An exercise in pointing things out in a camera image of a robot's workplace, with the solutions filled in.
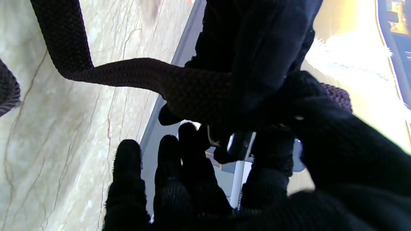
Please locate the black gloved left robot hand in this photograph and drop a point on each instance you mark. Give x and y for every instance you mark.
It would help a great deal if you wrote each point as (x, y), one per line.
(263, 48)

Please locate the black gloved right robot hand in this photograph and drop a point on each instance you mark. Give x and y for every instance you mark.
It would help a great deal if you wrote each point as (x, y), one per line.
(353, 176)

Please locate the dark brown woven belt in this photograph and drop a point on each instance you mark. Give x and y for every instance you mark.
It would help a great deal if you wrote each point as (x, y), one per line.
(128, 72)

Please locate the white pampas grass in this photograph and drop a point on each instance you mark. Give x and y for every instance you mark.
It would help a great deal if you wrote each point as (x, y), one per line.
(346, 51)

